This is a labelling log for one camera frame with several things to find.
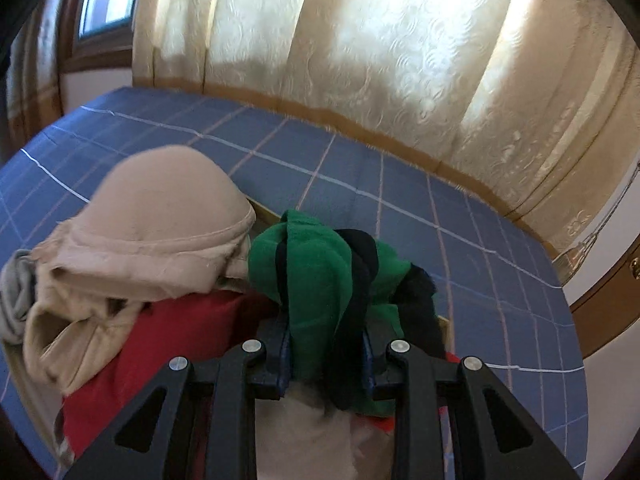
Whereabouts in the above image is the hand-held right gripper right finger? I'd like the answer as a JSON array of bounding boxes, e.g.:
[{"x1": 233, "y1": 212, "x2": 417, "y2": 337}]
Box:
[{"x1": 360, "y1": 325, "x2": 583, "y2": 480}]

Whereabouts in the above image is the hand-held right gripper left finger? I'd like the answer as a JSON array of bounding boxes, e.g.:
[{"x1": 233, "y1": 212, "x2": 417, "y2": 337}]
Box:
[{"x1": 62, "y1": 317, "x2": 294, "y2": 480}]

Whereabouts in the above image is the orange-red underwear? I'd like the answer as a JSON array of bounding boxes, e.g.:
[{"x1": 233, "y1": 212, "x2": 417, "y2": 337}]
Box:
[{"x1": 367, "y1": 405, "x2": 398, "y2": 433}]

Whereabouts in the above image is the white textured underwear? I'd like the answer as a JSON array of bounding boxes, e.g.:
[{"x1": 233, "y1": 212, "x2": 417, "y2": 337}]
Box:
[{"x1": 255, "y1": 377, "x2": 398, "y2": 480}]

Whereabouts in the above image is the black underwear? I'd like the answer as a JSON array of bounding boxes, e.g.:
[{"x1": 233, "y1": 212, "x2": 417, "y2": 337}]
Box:
[{"x1": 334, "y1": 229, "x2": 445, "y2": 411}]

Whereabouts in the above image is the green underwear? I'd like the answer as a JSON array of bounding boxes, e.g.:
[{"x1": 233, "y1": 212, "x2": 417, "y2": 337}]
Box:
[{"x1": 248, "y1": 209, "x2": 412, "y2": 417}]

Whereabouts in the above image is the maroon underwear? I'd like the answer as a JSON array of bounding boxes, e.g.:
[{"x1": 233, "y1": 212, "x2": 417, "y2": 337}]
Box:
[{"x1": 61, "y1": 291, "x2": 283, "y2": 463}]

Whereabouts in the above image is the shallow yellow tray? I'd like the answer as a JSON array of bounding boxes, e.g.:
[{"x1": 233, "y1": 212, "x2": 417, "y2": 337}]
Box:
[{"x1": 249, "y1": 199, "x2": 452, "y2": 361}]

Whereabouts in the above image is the large beige underwear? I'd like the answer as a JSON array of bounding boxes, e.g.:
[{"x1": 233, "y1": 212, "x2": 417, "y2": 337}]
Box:
[{"x1": 22, "y1": 145, "x2": 257, "y2": 397}]

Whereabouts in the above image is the small grey underwear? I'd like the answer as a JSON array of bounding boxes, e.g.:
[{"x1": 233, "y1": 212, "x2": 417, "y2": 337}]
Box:
[{"x1": 0, "y1": 249, "x2": 41, "y2": 347}]

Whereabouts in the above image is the blue checked tablecloth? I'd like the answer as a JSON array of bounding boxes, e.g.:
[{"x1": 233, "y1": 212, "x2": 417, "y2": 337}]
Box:
[{"x1": 0, "y1": 85, "x2": 587, "y2": 480}]

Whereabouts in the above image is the brown wooden door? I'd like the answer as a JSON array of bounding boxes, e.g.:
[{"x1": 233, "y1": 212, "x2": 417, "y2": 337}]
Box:
[{"x1": 570, "y1": 240, "x2": 640, "y2": 362}]

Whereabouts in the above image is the cream patterned curtain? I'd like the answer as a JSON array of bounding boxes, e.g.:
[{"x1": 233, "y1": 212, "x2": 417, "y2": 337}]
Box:
[{"x1": 131, "y1": 0, "x2": 640, "y2": 257}]

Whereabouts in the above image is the narrow cream side curtain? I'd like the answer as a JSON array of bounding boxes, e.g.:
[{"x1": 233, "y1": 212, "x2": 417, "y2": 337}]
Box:
[{"x1": 10, "y1": 0, "x2": 67, "y2": 137}]

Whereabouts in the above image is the wooden framed window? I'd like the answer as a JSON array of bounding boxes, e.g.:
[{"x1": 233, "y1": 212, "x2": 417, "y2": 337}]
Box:
[{"x1": 59, "y1": 0, "x2": 147, "y2": 72}]

